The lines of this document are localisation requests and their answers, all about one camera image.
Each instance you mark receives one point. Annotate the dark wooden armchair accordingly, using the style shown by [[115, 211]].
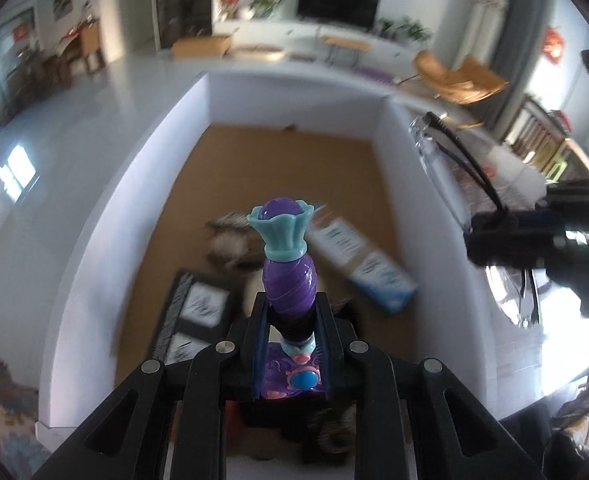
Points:
[[544, 135]]

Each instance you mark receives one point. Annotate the round beige mat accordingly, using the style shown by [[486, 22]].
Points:
[[258, 53]]

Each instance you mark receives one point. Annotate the clear black-armed glasses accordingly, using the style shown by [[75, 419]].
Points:
[[421, 137]]

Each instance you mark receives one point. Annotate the orange rocking chair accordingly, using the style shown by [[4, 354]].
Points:
[[454, 79]]

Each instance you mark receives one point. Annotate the purple floor mat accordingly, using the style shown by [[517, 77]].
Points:
[[375, 76]]

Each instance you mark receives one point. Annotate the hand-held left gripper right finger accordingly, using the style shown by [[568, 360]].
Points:
[[326, 345]]

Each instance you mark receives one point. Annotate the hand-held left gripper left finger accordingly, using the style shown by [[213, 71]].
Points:
[[260, 340]]

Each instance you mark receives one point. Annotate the red flower plant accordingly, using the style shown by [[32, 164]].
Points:
[[232, 4]]

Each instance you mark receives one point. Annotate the black television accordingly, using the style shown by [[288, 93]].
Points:
[[337, 2]]

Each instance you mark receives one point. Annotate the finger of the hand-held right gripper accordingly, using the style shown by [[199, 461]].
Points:
[[504, 240]]

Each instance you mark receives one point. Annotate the small potted plant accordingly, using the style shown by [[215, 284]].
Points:
[[387, 26]]

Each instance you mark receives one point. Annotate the white standing air conditioner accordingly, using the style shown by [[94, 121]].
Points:
[[483, 22]]

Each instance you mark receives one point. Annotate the large leafy potted plant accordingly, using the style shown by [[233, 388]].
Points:
[[414, 30]]

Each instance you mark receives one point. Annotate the purple toy wand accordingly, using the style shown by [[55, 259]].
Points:
[[289, 280]]

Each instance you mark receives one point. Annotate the blue and white carton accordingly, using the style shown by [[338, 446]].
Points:
[[369, 270]]

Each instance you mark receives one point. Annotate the white plush duck toy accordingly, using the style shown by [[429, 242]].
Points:
[[227, 250]]

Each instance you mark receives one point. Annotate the white tv cabinet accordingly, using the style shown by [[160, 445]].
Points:
[[299, 35]]

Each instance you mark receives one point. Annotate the brown cardboard box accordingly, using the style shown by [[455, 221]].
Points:
[[202, 46]]

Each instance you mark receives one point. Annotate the red wall decoration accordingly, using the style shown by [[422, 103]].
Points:
[[553, 45]]

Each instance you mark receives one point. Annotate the wooden stool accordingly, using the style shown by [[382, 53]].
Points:
[[345, 42]]

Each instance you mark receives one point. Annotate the large white cardboard box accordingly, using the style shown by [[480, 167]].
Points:
[[124, 185]]

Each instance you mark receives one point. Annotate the grey curtain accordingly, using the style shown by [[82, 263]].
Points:
[[519, 40]]

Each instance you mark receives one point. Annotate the dark tall cabinet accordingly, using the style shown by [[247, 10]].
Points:
[[184, 2]]

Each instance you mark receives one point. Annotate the green potted plant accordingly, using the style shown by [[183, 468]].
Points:
[[267, 5]]

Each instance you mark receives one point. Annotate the dark glass desktop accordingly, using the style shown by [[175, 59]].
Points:
[[519, 355]]

